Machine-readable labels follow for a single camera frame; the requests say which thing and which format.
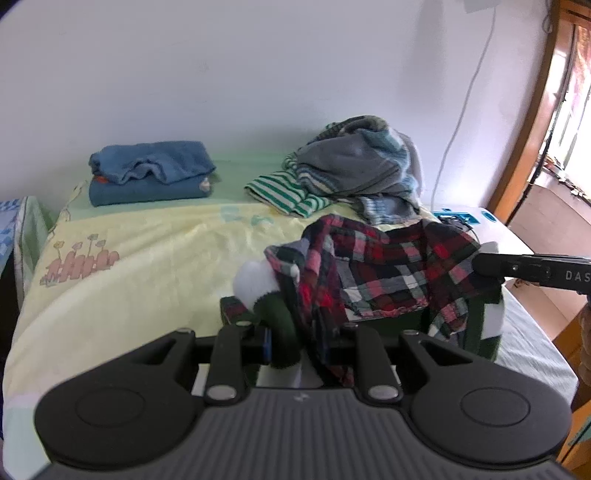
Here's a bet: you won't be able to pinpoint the light green bed sheet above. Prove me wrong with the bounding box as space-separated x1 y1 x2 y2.
14 159 580 404

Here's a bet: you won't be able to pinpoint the blue patterned table cloth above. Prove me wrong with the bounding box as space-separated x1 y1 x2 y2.
0 196 29 260

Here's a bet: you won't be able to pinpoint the green white striped cardigan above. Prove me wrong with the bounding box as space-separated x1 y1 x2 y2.
221 258 505 388

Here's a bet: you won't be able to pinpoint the red plaid shirt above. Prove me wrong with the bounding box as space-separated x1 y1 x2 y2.
264 213 504 388

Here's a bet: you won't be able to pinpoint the white wall cable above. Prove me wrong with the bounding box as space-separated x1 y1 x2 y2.
429 7 498 209

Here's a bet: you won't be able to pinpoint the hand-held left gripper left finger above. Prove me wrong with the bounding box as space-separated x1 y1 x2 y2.
134 323 274 404

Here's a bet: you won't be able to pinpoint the folded blue towels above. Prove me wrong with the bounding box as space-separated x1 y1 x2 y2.
89 141 218 207

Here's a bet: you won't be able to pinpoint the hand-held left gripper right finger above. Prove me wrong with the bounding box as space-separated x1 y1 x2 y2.
318 323 467 402

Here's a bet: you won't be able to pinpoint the grey blue striped sweater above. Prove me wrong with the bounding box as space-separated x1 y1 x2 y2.
295 115 423 226

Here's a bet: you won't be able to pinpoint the wooden door frame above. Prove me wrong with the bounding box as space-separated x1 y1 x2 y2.
487 0 591 227

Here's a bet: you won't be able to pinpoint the green white striped shirt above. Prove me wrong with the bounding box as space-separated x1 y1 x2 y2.
244 152 334 219

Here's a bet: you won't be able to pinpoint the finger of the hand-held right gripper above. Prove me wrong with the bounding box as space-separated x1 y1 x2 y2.
472 252 551 283

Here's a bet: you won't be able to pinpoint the white side table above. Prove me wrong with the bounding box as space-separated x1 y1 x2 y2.
431 207 535 256

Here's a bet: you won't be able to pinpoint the yellow cartoon print bed sheet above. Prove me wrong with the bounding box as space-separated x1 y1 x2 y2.
2 203 509 416

